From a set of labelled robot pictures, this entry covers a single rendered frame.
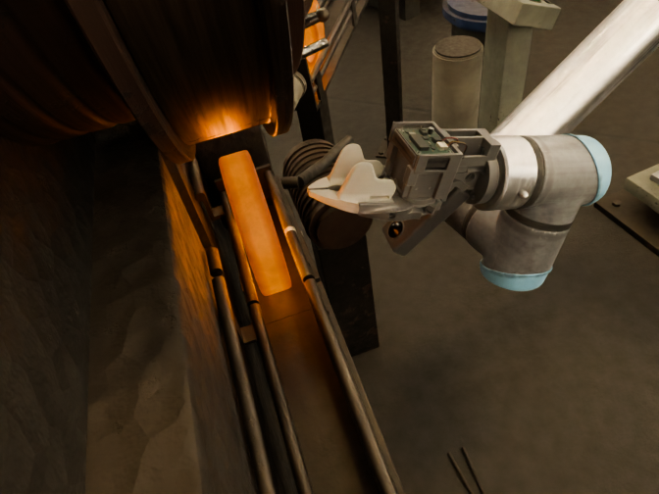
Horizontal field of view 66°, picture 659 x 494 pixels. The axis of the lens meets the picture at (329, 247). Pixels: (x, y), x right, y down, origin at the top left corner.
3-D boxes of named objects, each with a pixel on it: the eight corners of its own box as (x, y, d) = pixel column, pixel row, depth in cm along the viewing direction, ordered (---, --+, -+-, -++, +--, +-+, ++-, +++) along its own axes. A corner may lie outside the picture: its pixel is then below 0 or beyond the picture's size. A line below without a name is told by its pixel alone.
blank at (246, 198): (238, 238, 44) (276, 226, 45) (207, 128, 53) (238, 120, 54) (272, 321, 57) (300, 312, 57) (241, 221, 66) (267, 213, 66)
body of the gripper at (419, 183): (385, 120, 56) (478, 120, 60) (370, 183, 62) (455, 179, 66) (415, 157, 51) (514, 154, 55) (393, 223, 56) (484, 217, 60)
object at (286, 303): (258, 331, 56) (256, 326, 55) (229, 222, 69) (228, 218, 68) (322, 309, 57) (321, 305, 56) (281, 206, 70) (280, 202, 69)
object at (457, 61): (441, 224, 154) (446, 63, 117) (424, 200, 162) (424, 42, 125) (478, 212, 155) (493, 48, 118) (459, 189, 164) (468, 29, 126)
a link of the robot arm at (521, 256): (500, 247, 81) (528, 178, 74) (555, 292, 73) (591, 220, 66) (455, 257, 77) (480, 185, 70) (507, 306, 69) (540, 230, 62)
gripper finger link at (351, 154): (306, 137, 54) (385, 136, 57) (299, 184, 58) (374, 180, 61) (314, 153, 52) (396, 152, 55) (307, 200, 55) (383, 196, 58)
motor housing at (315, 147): (340, 372, 124) (302, 213, 86) (315, 306, 139) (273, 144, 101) (390, 355, 126) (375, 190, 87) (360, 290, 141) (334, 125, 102)
